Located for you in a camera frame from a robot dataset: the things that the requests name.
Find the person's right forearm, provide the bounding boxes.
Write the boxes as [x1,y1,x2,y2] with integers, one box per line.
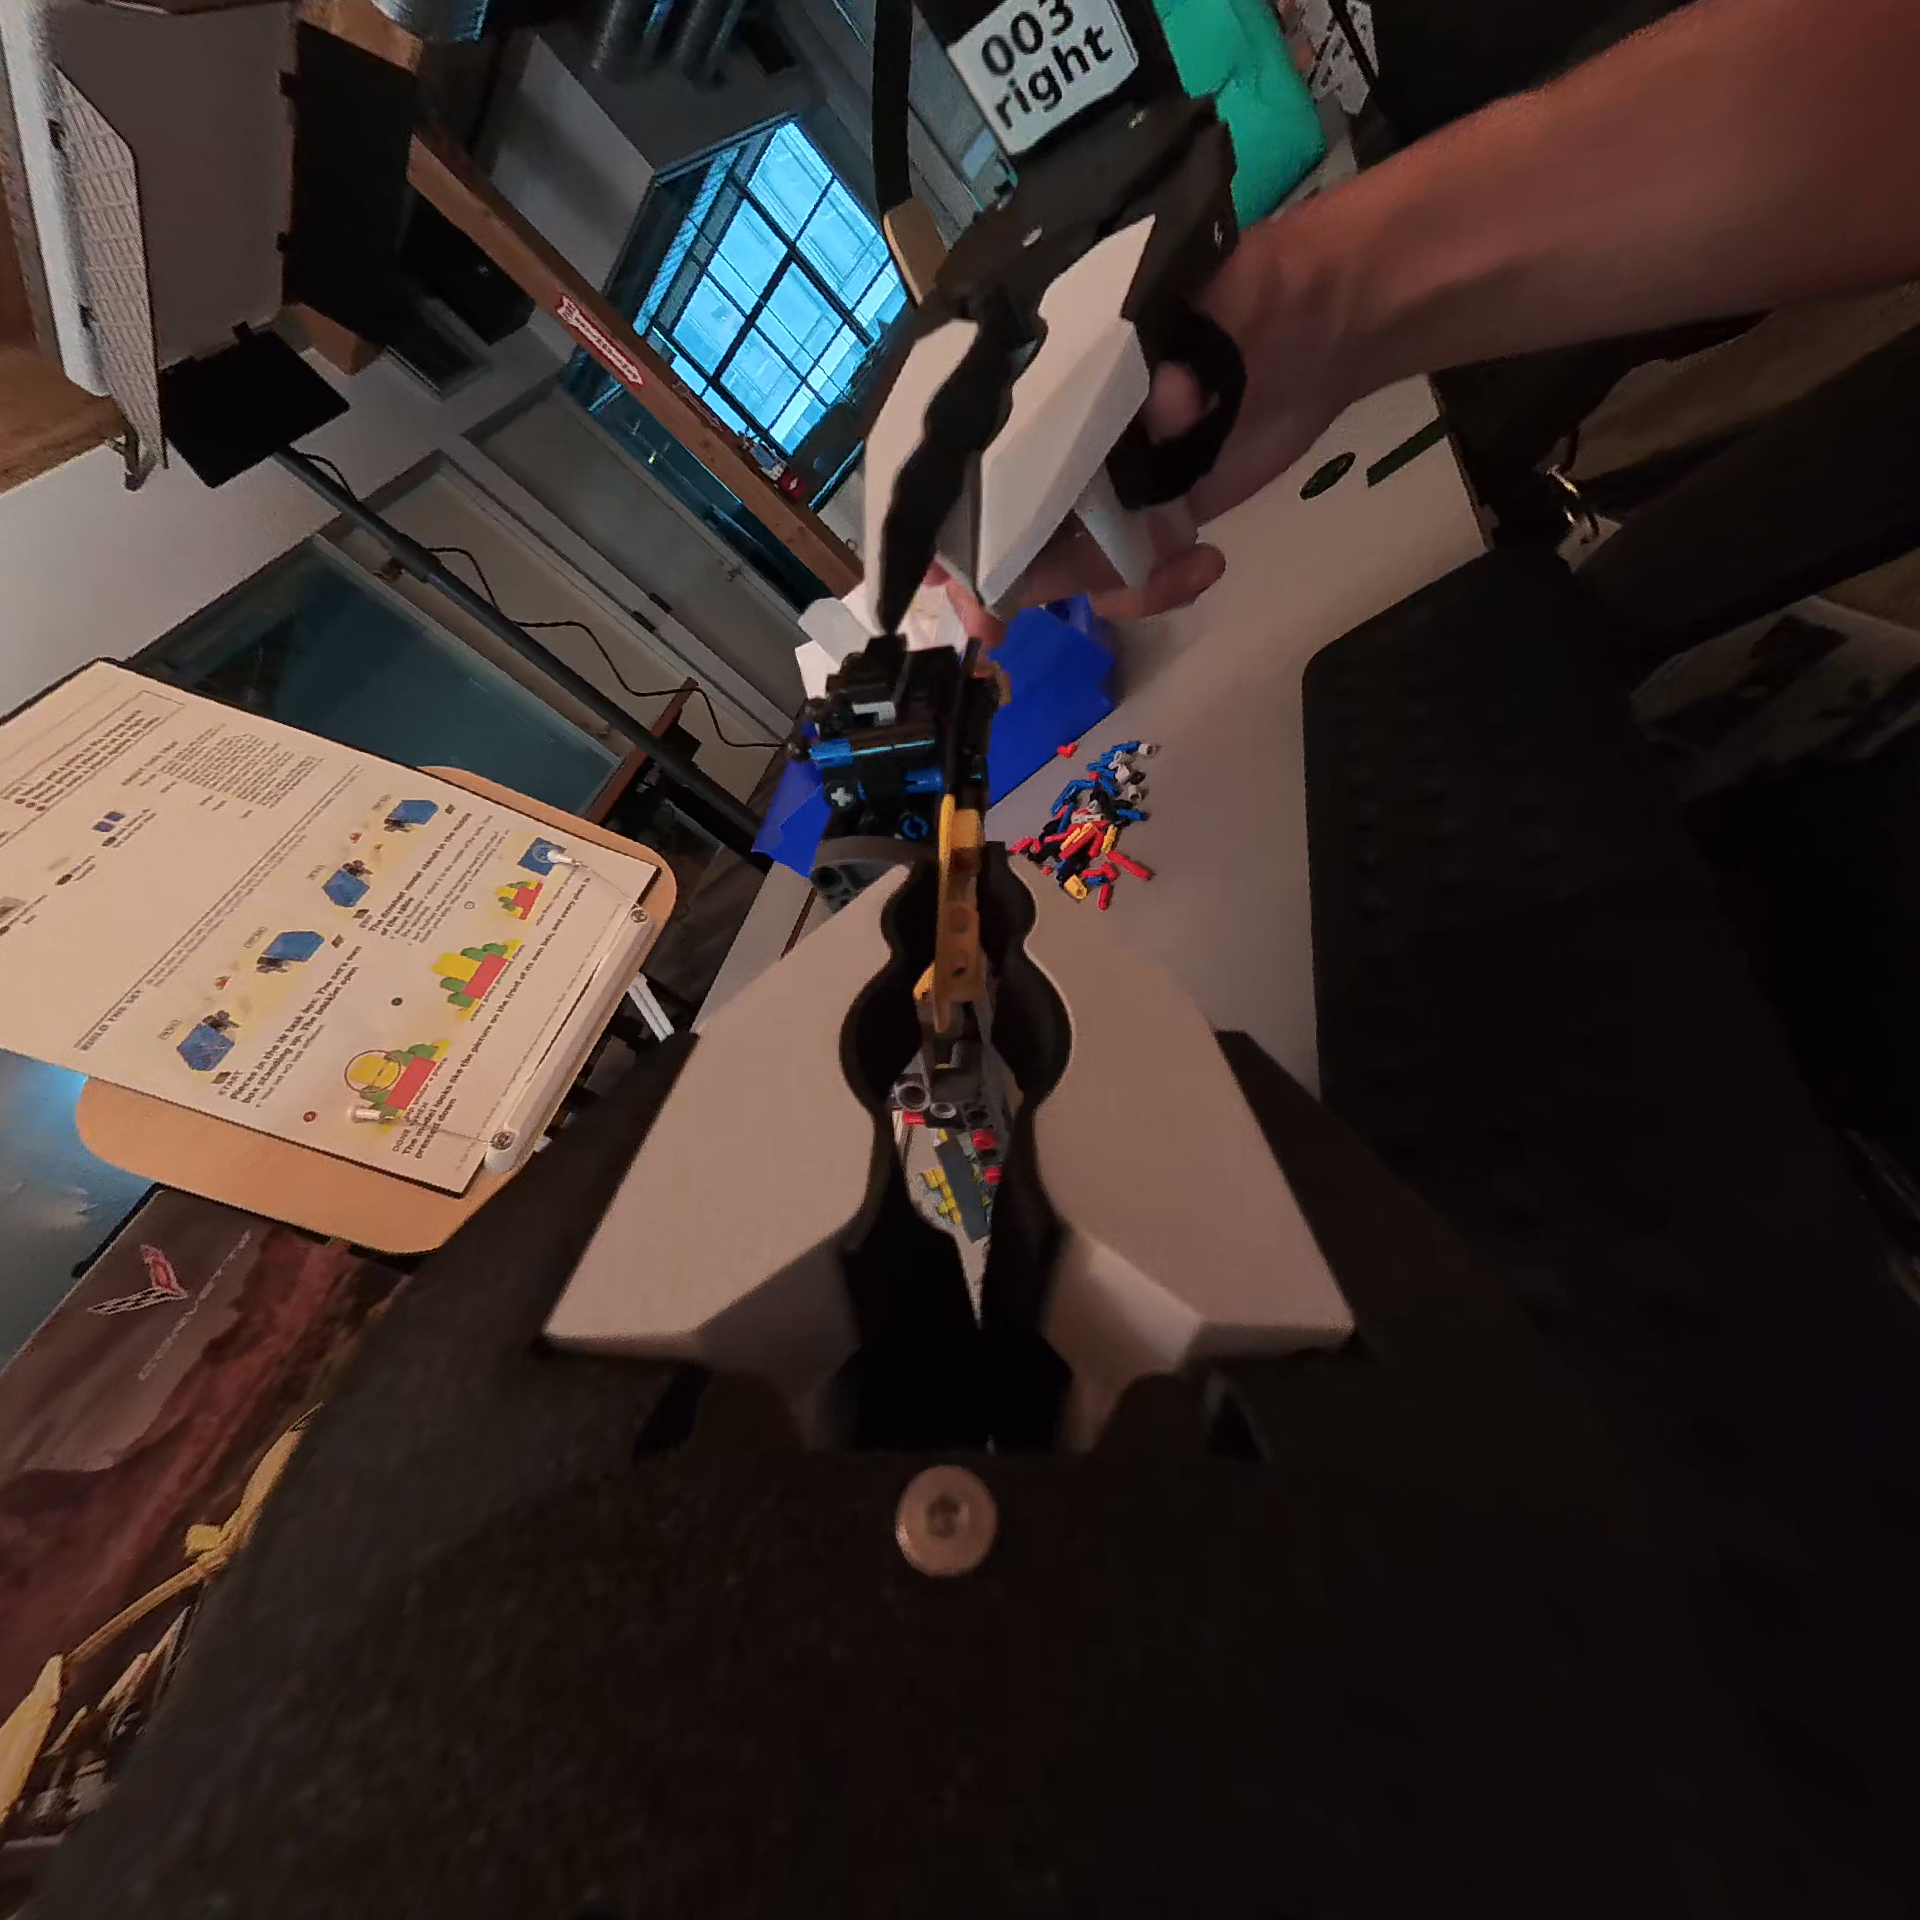
[1318,0,1920,394]

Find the white paper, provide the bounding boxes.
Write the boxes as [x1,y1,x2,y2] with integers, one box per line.
[793,588,963,700]

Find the teal storage bin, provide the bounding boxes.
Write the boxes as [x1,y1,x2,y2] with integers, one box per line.
[1157,0,1331,230]

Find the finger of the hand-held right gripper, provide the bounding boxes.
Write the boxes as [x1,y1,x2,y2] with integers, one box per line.
[860,297,1042,628]
[972,215,1158,601]

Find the dark lego set box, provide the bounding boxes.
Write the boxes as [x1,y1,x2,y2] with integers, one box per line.
[0,1051,414,1920]

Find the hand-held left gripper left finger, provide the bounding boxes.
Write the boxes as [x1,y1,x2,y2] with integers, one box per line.
[543,867,987,1447]

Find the black box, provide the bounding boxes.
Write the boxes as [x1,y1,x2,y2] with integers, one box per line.
[283,16,423,331]

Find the black flat panel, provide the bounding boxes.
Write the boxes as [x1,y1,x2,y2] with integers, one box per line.
[158,326,349,491]

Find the black perforated pad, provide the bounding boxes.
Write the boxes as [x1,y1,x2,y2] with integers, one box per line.
[1303,548,1920,1352]

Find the pile of small lego pins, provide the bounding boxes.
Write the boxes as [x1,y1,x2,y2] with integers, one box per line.
[1008,731,1158,912]

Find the printed instruction sheet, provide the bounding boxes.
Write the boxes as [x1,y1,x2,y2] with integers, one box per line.
[0,661,663,1198]

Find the window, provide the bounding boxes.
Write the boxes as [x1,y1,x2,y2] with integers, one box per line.
[630,121,922,461]

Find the person's right hand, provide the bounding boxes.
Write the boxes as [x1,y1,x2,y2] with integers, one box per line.
[1032,208,1443,624]

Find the yellow black lego subassembly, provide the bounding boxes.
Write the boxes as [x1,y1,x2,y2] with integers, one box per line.
[793,635,1002,1051]

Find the white perforated box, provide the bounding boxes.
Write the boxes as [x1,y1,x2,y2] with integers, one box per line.
[0,0,301,491]

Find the blue plastic bin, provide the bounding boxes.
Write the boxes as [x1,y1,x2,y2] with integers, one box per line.
[753,599,1123,869]

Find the black tripod pole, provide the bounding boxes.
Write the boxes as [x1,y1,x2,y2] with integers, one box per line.
[274,448,769,847]

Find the wooden beam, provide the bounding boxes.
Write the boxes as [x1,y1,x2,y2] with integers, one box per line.
[404,129,867,596]

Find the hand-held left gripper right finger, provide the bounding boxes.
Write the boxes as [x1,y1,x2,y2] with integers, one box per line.
[980,852,1358,1447]

